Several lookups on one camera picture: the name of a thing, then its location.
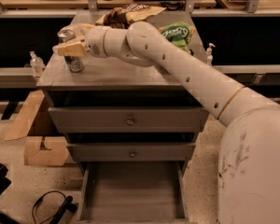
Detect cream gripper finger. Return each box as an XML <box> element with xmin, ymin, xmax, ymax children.
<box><xmin>52</xmin><ymin>41</ymin><xmax>88</xmax><ymax>57</ymax></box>
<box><xmin>61</xmin><ymin>23</ymin><xmax>93</xmax><ymax>39</ymax></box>

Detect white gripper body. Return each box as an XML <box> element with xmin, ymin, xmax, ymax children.
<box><xmin>85</xmin><ymin>26</ymin><xmax>109</xmax><ymax>58</ymax></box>

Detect silver blue redbull can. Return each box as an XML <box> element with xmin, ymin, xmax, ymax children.
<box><xmin>57</xmin><ymin>29</ymin><xmax>83</xmax><ymax>73</ymax></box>

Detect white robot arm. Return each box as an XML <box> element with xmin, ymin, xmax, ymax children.
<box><xmin>53</xmin><ymin>21</ymin><xmax>280</xmax><ymax>224</ymax></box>

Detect grey top drawer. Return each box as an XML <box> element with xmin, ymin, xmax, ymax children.
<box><xmin>49</xmin><ymin>107</ymin><xmax>208</xmax><ymax>133</ymax></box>

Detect grey drawer cabinet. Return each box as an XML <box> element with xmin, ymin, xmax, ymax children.
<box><xmin>36</xmin><ymin>10</ymin><xmax>220</xmax><ymax>224</ymax></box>

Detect grey middle drawer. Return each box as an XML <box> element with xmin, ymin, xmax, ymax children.
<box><xmin>67</xmin><ymin>143</ymin><xmax>195</xmax><ymax>162</ymax></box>

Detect grey open bottom drawer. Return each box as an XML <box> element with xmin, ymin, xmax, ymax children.
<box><xmin>77</xmin><ymin>161</ymin><xmax>189</xmax><ymax>224</ymax></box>

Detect brown chip bag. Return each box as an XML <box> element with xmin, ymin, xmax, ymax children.
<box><xmin>95</xmin><ymin>4</ymin><xmax>165</xmax><ymax>29</ymax></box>

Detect clear sanitizer bottle left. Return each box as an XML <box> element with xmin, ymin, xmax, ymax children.
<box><xmin>30</xmin><ymin>51</ymin><xmax>46</xmax><ymax>76</ymax></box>

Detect green chip bag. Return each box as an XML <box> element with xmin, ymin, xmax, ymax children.
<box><xmin>159</xmin><ymin>21</ymin><xmax>196</xmax><ymax>55</ymax></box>

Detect cardboard box left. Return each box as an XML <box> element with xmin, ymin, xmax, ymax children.
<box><xmin>5</xmin><ymin>90</ymin><xmax>72</xmax><ymax>167</ymax></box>

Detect clear pump bottle right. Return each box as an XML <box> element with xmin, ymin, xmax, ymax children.
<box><xmin>206</xmin><ymin>43</ymin><xmax>216</xmax><ymax>65</ymax></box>

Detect black cable on floor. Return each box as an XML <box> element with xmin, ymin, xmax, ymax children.
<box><xmin>31</xmin><ymin>189</ymin><xmax>78</xmax><ymax>224</ymax></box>

